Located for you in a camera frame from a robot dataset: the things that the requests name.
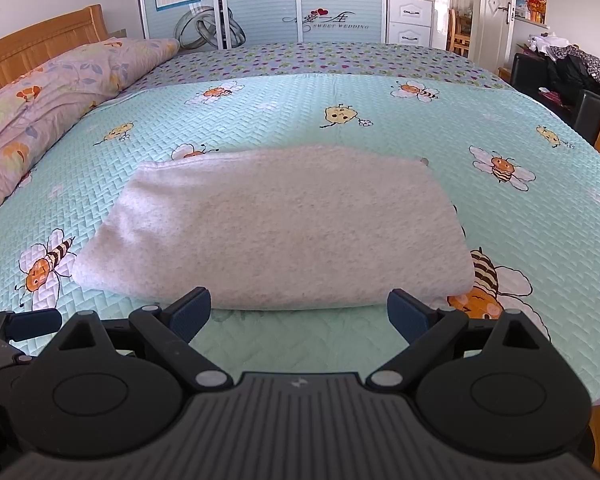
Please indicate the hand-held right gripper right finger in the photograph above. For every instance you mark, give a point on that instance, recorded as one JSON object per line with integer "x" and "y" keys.
{"x": 405, "y": 313}

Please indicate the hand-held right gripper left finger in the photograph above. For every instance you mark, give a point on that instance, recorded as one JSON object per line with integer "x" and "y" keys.
{"x": 192, "y": 311}

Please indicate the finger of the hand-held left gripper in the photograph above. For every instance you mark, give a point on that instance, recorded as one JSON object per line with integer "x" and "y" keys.
{"x": 35, "y": 322}

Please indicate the light grey sweatshirt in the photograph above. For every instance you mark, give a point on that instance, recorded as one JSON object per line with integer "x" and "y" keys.
{"x": 280, "y": 225}

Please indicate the pile of clothes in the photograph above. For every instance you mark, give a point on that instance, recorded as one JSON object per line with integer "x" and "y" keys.
{"x": 575, "y": 62}

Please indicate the floral pink duvet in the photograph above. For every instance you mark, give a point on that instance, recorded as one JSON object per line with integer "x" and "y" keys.
{"x": 55, "y": 95}

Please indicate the black leather stool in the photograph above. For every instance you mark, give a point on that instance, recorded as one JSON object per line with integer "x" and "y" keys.
{"x": 590, "y": 115}
{"x": 527, "y": 75}

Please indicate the wooden headboard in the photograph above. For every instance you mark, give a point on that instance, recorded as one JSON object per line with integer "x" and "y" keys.
{"x": 30, "y": 45}

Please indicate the wooden chair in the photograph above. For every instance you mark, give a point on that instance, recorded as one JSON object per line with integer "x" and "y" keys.
{"x": 460, "y": 35}

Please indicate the white drawer cabinet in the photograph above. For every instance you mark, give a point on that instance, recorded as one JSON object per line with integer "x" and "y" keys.
{"x": 411, "y": 20}

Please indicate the sliding door wardrobe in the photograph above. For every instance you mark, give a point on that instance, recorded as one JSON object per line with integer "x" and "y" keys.
{"x": 270, "y": 15}

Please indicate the white room door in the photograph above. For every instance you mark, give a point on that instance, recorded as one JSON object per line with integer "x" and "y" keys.
{"x": 495, "y": 10}

